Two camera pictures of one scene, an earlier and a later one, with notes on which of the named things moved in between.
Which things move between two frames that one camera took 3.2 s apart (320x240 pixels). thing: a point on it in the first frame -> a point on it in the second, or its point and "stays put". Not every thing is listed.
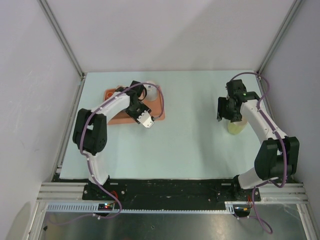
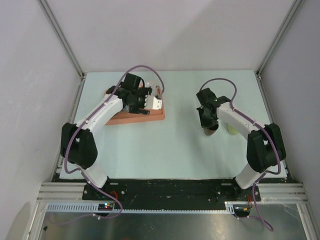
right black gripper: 222,102 -> 205,124
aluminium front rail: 278,192 stays put
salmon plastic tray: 155,106 stays put
